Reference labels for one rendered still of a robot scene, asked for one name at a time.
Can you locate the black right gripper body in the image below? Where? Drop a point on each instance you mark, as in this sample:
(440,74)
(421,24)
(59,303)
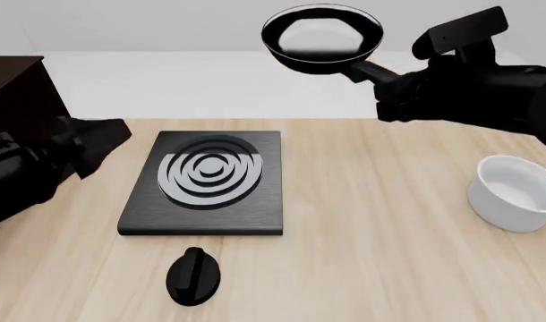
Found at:
(403,97)

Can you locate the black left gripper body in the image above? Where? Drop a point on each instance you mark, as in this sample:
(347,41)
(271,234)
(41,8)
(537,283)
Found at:
(94,144)

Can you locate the black frying pan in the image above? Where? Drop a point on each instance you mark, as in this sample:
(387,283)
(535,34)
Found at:
(320,63)

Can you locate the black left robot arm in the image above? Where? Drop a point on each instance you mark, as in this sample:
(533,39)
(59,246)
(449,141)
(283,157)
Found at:
(13,181)

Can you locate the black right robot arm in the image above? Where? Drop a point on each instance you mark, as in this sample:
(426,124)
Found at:
(501,97)

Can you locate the dark wooden cabinet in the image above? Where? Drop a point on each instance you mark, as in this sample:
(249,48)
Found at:
(18,90)

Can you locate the flat plate on black stalk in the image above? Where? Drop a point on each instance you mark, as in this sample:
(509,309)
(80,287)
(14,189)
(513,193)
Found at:
(465,30)

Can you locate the flat black stove plate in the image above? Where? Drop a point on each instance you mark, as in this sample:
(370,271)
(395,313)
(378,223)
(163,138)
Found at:
(206,201)

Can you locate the white ceramic mug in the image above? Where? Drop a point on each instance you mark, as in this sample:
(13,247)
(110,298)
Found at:
(510,194)

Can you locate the round black stove knob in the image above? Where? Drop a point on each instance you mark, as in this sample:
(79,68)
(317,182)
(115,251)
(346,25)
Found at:
(193,278)

